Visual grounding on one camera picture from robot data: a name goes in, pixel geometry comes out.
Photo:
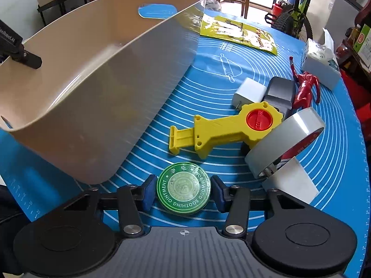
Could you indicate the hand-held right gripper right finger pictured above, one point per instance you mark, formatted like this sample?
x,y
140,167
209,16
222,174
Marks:
x,y
218,193

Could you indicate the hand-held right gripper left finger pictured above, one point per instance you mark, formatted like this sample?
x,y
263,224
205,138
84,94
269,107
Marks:
x,y
149,192

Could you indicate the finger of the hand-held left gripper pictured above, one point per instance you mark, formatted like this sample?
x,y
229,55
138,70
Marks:
x,y
29,59

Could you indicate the green round ointment tin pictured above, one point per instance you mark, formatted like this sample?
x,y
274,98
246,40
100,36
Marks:
x,y
182,188

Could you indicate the beige plastic basket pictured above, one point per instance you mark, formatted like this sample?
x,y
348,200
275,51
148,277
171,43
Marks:
x,y
87,78

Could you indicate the yellow plastic tool red knob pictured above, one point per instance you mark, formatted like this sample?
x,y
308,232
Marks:
x,y
223,130

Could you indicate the white charger plug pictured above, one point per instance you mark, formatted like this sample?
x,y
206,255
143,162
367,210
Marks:
x,y
250,92

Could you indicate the red action figure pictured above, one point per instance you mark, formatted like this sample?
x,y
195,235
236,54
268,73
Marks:
x,y
305,88

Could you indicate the blue baking mat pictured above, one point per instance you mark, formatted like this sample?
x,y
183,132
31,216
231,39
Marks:
x,y
226,163

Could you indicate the black metal cart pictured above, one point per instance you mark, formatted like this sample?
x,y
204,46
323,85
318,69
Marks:
x,y
72,3

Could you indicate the grey tape roll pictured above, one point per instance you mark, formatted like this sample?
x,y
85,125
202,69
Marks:
x,y
278,142

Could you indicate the grey rectangular box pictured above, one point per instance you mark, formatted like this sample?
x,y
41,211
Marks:
x,y
279,91

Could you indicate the white tissue box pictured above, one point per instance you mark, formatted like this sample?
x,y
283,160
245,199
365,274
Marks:
x,y
318,66

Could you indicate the yellow snack packet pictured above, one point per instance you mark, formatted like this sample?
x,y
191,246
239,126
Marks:
x,y
240,31

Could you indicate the plastic bag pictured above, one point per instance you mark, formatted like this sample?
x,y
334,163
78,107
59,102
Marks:
x,y
214,5

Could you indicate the red bucket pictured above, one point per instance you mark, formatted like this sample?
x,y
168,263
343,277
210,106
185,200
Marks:
x,y
277,9

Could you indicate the green bicycle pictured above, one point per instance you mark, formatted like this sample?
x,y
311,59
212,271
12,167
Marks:
x,y
295,8

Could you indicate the green carton box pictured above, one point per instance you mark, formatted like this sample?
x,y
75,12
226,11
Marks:
x,y
362,39

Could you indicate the grey chest freezer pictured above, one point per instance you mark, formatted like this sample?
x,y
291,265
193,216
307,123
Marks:
x,y
333,8

